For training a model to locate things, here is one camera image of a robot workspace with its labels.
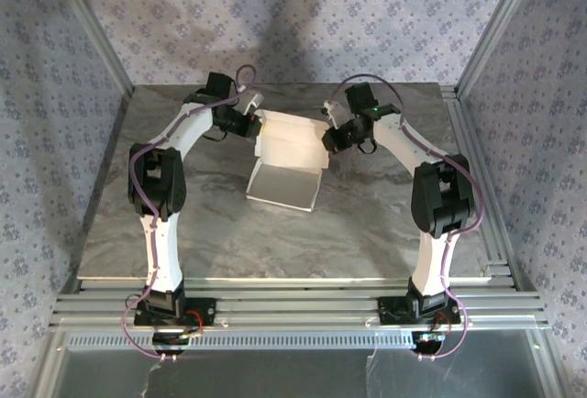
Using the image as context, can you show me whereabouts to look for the white paper box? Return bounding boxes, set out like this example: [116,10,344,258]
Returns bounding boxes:
[245,108,334,214]

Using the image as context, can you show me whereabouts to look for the small black electronics module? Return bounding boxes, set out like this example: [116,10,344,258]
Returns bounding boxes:
[410,329,447,354]
[150,331,193,356]

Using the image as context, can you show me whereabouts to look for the grey metal panel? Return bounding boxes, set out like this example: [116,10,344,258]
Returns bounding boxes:
[43,331,568,398]

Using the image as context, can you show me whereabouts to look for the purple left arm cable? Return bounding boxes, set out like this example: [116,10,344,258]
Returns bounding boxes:
[119,65,258,362]

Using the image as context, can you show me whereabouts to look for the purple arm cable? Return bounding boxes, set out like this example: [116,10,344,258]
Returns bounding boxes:
[119,65,258,362]
[332,72,486,362]

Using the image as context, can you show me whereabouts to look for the aluminium side rail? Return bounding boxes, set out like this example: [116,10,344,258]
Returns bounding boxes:
[439,85,524,292]
[68,88,137,293]

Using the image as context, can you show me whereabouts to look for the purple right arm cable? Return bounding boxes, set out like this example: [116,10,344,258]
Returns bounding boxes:
[332,72,486,362]

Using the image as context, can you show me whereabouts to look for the aluminium corner post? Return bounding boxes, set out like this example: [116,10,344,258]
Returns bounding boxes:
[44,0,137,101]
[456,0,547,96]

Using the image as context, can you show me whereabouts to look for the aluminium frame cross rails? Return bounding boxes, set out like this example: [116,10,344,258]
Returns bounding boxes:
[48,276,549,331]

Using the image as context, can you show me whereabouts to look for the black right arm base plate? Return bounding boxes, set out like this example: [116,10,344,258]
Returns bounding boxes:
[376,295,462,326]

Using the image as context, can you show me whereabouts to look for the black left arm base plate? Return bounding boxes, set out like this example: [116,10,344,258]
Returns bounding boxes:
[132,297,217,327]

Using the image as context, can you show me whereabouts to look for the grey slotted cable duct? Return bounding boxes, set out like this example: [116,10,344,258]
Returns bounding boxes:
[66,329,416,348]

